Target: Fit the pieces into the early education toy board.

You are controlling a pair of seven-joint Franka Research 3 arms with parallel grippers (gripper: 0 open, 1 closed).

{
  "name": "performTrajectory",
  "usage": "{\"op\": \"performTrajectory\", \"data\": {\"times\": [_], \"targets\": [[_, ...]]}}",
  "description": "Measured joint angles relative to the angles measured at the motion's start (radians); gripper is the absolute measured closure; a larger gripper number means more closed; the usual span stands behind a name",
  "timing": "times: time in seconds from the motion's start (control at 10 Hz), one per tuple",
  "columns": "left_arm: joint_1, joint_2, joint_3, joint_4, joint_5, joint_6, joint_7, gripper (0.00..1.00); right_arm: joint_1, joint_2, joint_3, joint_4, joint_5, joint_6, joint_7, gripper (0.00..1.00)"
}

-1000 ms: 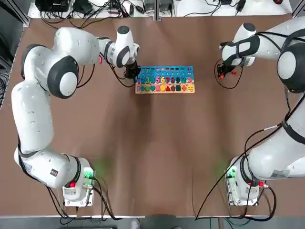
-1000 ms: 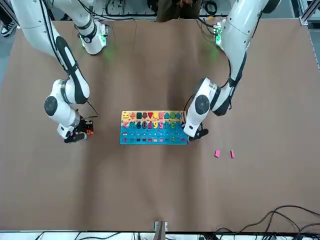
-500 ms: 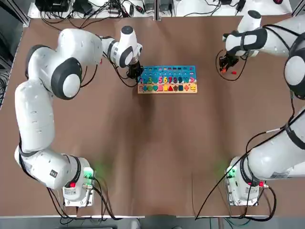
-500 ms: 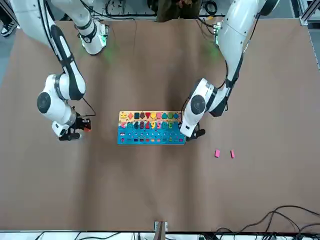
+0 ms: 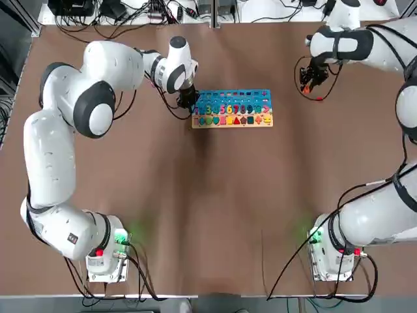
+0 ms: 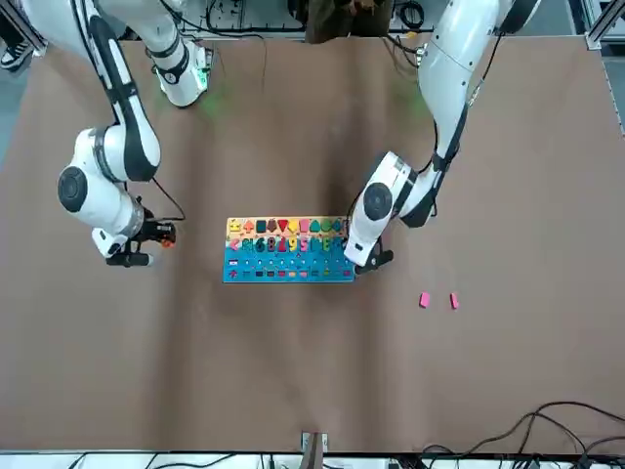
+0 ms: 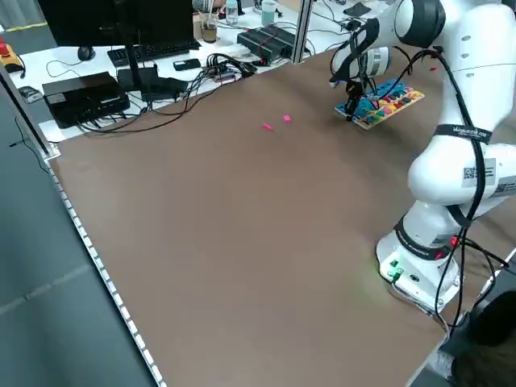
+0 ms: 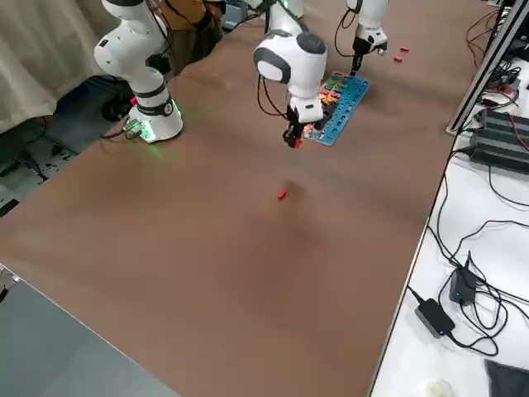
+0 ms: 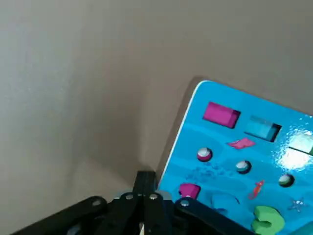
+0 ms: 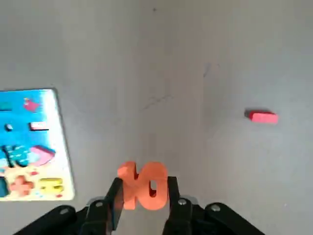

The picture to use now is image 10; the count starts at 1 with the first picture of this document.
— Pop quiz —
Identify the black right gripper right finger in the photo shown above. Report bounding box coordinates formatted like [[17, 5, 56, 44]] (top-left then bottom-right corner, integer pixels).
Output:
[[163, 175, 267, 235]]

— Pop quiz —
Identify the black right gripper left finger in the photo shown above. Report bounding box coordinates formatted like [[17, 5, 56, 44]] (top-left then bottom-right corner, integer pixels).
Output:
[[13, 176, 125, 235]]

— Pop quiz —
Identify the orange number ten piece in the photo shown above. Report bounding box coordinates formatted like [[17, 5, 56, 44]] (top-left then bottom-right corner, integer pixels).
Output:
[[116, 161, 169, 211]]

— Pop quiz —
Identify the blue wooden toy board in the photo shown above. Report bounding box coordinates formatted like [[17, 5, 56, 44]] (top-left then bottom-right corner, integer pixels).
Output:
[[0, 88, 75, 202]]

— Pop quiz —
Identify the red rectangular block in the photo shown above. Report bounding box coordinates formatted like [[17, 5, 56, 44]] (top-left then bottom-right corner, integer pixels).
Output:
[[244, 110, 279, 124]]

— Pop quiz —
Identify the yellow equals sign piece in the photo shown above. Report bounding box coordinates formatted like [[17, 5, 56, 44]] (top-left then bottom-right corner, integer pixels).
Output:
[[38, 178, 65, 193]]

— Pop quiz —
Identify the pink greater-than sign piece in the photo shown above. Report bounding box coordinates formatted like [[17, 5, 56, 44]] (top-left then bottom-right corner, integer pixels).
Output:
[[30, 144, 57, 167]]

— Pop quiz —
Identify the orange plus sign piece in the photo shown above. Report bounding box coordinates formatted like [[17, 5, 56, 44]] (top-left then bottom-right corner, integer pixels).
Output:
[[9, 175, 35, 197]]

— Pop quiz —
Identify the dark blue square piece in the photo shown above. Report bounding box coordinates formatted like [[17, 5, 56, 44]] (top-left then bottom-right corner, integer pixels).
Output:
[[0, 176, 8, 198]]

